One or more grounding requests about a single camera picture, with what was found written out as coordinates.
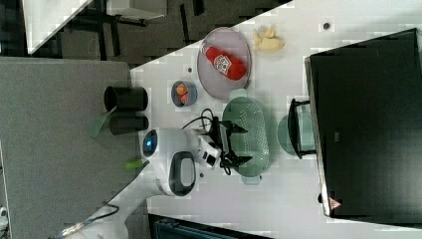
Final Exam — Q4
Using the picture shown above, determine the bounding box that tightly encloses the red plush ketchup bottle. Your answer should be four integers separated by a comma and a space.
201, 43, 247, 81

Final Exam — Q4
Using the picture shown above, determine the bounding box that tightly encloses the mint green plastic cup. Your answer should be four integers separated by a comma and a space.
278, 113, 315, 155

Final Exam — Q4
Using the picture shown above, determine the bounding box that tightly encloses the blue crate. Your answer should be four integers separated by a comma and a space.
148, 213, 271, 239

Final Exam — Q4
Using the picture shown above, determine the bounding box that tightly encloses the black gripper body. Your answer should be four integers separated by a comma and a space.
210, 117, 229, 163

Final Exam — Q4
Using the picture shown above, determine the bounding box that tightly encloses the mint green plastic strainer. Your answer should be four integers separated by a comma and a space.
222, 89, 271, 185

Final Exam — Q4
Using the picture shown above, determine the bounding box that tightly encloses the grey round plate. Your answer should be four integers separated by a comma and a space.
197, 27, 252, 101

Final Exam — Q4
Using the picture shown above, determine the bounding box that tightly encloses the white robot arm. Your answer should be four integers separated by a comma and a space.
50, 117, 250, 239

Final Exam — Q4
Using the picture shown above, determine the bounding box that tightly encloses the green toy vegetable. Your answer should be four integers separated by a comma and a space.
124, 158, 147, 171

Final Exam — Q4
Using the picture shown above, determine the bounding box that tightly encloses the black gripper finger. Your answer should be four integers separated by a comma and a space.
226, 153, 252, 167
229, 122, 247, 133

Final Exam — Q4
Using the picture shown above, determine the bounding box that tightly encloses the small blue bowl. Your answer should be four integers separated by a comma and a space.
171, 81, 197, 108

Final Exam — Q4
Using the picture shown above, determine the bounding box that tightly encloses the mint green spatula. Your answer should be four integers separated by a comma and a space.
89, 107, 116, 138

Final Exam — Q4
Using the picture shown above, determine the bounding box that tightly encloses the black cylindrical holder lower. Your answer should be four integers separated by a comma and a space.
109, 116, 149, 135

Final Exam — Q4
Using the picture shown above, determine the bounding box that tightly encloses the yellow plush banana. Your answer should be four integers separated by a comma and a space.
253, 27, 285, 52

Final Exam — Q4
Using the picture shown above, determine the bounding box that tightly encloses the grey foam mat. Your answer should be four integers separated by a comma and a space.
0, 57, 138, 239

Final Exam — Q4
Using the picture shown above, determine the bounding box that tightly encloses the orange toy fruit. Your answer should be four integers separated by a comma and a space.
176, 83, 188, 96

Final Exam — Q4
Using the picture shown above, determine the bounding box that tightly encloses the silver black toaster oven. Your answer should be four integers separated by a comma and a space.
304, 29, 422, 228

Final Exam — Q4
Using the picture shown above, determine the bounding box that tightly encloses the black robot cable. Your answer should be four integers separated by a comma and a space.
180, 108, 220, 132

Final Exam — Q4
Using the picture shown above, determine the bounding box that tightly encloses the red toy strawberry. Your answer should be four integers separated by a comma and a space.
180, 93, 189, 104

